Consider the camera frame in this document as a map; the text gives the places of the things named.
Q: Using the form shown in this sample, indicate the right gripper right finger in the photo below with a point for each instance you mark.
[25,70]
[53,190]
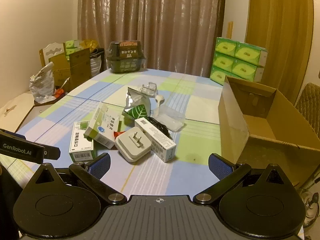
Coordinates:
[229,176]

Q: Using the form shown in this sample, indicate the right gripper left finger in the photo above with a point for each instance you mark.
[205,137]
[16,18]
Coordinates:
[89,176]

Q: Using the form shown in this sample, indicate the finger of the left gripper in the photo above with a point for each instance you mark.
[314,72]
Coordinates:
[51,152]

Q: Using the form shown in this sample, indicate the green white spray box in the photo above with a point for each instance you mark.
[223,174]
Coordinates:
[81,148]

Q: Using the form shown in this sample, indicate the green white medicine box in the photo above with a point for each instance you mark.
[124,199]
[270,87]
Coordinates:
[102,125]

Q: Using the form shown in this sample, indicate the red sachet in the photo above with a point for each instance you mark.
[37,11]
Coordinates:
[116,134]

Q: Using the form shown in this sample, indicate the white power adapter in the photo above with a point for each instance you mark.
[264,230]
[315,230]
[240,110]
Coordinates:
[133,144]

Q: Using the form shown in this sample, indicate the long white barcode box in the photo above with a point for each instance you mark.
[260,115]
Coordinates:
[161,145]

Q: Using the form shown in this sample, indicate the clear plastic tray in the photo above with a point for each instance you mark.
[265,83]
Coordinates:
[169,117]

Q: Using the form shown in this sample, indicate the silver green foil bag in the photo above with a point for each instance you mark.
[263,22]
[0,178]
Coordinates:
[137,105]

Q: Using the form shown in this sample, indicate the cream plastic spoon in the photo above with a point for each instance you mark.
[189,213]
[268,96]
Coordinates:
[159,100]

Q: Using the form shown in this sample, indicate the large cardboard box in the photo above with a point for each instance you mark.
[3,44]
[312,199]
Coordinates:
[259,126]

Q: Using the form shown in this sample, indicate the crumpled silver bag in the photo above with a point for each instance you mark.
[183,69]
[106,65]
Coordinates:
[42,85]

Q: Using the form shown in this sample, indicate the open brown carton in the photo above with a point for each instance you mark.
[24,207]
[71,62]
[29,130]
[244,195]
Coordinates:
[77,69]

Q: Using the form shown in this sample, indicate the white carved chair back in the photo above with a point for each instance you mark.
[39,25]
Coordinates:
[49,51]

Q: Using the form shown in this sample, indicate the quilted chair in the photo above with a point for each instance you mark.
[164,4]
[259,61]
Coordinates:
[308,105]

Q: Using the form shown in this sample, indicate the green tissue pack stack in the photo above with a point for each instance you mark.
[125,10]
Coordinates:
[237,59]

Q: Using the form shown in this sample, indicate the yellow plastic bag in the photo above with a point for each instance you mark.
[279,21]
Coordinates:
[90,44]

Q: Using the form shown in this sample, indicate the dark green food package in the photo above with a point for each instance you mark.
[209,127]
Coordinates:
[125,56]

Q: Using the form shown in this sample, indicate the brown curtain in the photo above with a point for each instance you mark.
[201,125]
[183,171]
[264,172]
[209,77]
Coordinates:
[176,35]

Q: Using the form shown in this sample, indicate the wooden door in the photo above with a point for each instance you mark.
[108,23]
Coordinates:
[285,29]

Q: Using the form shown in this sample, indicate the orange handled tool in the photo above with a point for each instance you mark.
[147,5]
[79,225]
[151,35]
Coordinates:
[60,91]

